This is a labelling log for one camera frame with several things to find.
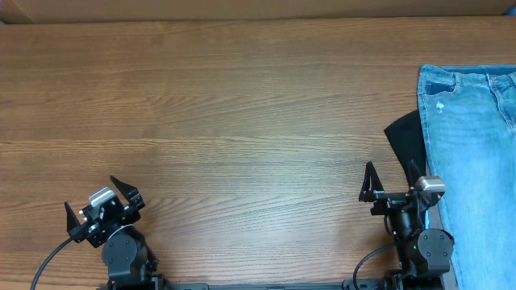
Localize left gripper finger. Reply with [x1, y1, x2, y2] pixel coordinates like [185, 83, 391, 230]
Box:
[64, 202, 81, 234]
[110, 176, 140, 203]

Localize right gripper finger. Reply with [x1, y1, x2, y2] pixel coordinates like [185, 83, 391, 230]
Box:
[406, 159, 422, 188]
[359, 161, 385, 201]

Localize light blue jeans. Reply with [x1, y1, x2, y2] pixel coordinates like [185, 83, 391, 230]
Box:
[418, 64, 515, 289]

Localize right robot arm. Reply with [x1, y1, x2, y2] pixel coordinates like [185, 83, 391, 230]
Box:
[352, 162, 455, 290]

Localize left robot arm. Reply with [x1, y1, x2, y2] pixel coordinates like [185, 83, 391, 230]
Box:
[64, 176, 170, 289]

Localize black garment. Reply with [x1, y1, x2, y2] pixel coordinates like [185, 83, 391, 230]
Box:
[384, 110, 427, 176]

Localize grey garment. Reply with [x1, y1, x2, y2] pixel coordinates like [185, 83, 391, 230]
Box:
[425, 205, 459, 290]

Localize cardboard backboard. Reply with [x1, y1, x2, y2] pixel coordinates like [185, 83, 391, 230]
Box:
[1, 0, 514, 23]

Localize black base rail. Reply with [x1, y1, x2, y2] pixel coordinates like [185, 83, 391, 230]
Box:
[164, 279, 391, 290]

